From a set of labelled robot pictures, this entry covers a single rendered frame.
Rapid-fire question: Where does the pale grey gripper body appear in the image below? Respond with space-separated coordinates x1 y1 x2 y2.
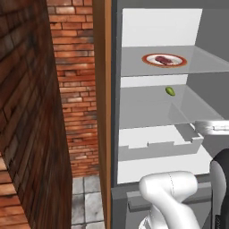
194 119 229 135

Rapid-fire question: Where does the grey fridge crisper bin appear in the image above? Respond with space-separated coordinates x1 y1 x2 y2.
117 123 206 162

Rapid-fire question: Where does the glass fridge shelf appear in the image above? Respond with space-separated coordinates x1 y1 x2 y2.
118 84 225 131
120 45 229 78

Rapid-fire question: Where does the red raw steak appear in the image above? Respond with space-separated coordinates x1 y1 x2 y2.
155 55 174 66

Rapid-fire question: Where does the grey open fridge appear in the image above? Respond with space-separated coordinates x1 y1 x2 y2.
110 0 229 229

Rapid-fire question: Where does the green pickle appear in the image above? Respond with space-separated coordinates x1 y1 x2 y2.
165 86 176 97

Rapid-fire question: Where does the white plate with orange rim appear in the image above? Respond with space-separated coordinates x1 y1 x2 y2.
141 53 188 68

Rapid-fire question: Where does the wooden cabinet side panel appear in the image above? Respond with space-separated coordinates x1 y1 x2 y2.
91 0 113 229

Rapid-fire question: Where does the grey freezer drawer front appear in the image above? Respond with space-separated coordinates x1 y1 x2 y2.
111 174 229 229

